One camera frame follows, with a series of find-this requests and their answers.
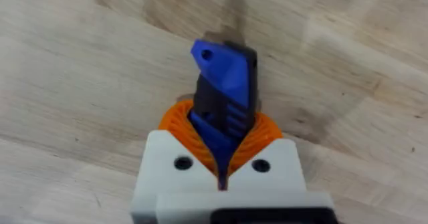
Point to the white orange right gripper right finger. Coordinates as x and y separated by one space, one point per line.
274 170

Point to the white orange right gripper left finger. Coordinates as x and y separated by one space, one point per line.
167 164

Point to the blue electric screwdriver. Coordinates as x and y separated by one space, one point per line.
224 93

